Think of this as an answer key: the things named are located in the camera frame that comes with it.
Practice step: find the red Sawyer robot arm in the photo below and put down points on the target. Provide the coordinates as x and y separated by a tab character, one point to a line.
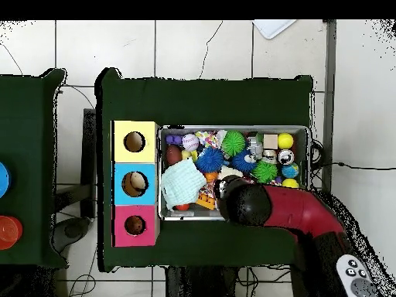
294	207

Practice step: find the wooden box with three holes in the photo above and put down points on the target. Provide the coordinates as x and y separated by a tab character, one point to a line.
122	185

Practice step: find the shallow clear mesh bin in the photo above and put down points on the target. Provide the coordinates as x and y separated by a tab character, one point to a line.
305	139

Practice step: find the blue spiky ball with eyes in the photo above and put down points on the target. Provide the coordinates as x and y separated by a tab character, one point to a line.
243	164
209	160

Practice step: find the white baseball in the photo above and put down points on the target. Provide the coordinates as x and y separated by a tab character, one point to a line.
190	142

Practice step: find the mint green cloth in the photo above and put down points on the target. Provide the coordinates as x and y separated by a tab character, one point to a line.
181	184

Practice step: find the brown toy football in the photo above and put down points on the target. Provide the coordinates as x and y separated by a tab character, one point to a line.
173	154

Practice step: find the cream white cloth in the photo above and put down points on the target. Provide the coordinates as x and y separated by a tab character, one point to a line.
229	171

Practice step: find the green spiky ball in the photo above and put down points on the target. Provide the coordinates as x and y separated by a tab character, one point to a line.
265	171
233	143

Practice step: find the dark green table cloth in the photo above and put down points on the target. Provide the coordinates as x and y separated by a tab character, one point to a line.
27	123
201	102

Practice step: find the plain yellow ball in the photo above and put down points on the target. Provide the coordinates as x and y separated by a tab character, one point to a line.
285	140

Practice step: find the black upright panel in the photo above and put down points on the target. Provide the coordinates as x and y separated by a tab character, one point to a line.
89	154

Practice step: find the dark grey rounded base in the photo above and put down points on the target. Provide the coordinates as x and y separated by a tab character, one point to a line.
72	230

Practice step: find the white board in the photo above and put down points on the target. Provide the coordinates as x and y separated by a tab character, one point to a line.
272	27

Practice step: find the blue round disc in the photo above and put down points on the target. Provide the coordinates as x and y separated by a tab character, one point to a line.
3	179

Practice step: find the red round disc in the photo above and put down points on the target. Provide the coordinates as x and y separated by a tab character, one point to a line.
9	232

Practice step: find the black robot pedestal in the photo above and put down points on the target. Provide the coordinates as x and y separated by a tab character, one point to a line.
198	284

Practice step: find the grey metal rail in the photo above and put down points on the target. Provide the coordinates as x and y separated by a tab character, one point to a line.
329	123

